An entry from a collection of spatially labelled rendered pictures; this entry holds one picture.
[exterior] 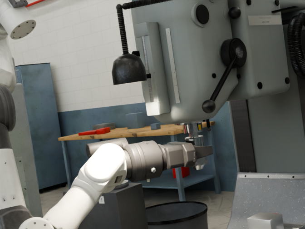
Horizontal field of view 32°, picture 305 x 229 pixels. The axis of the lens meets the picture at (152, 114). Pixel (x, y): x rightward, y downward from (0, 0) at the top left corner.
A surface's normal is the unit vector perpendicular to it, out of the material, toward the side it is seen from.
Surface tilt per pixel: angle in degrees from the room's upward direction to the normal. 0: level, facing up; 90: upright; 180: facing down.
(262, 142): 90
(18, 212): 74
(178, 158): 90
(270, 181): 64
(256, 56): 90
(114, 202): 90
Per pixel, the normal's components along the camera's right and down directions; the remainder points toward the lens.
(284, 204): -0.68, -0.32
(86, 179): -0.30, -0.07
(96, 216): -0.60, 0.13
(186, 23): 0.11, 0.04
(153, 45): 0.71, -0.07
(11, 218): 0.56, -0.32
